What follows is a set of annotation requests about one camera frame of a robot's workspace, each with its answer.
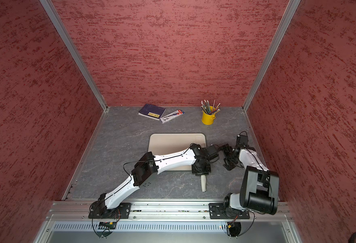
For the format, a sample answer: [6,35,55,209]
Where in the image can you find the knife with cream handle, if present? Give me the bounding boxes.
[200,175,206,192]

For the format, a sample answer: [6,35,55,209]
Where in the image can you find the beige cutting board green rim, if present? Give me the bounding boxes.
[148,133,206,156]

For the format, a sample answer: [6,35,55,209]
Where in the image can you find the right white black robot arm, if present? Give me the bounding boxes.
[218,144,279,215]

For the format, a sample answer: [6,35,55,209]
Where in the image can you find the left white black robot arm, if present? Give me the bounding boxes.
[88,143,218,219]

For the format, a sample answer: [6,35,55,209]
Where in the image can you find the yellow metal pencil cup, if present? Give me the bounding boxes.
[201,106,215,125]

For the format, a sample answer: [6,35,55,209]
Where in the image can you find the coloured pencils bunch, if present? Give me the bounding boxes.
[201,100,220,115]

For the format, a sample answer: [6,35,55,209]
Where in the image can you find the white pen box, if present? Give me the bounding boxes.
[160,110,184,124]

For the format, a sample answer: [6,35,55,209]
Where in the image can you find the dark blue notebook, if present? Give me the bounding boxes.
[138,104,166,120]

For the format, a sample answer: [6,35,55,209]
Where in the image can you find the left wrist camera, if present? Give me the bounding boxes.
[206,145,219,161]

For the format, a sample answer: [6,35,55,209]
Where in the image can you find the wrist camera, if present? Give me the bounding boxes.
[206,145,219,161]
[236,135,249,148]

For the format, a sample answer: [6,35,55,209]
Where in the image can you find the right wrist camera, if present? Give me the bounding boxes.
[236,135,249,148]

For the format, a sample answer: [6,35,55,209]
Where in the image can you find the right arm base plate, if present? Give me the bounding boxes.
[209,203,250,220]

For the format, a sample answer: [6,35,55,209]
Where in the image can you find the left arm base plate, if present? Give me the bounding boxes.
[88,201,132,220]

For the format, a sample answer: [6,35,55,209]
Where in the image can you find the aluminium front rail frame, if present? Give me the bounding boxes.
[35,199,301,243]

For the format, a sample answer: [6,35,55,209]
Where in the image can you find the right corner aluminium post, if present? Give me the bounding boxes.
[242,0,300,113]

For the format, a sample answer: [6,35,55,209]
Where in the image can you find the corner aluminium post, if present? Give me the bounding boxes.
[242,0,300,113]
[40,0,109,112]

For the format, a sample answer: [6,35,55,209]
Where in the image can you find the left corner aluminium post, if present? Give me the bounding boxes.
[40,0,109,112]

